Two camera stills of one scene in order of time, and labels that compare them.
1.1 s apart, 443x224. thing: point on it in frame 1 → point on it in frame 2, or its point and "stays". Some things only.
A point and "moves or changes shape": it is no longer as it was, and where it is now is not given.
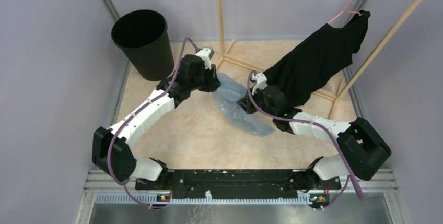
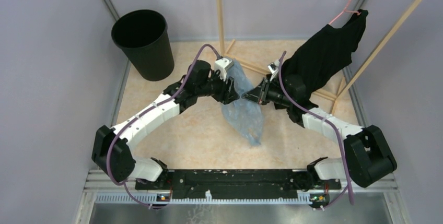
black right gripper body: (258, 98) → (273, 93)
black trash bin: (143, 35) stays
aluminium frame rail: (373, 186) stays
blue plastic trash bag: (227, 96) moves or changes shape
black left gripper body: (208, 83) → (219, 92)
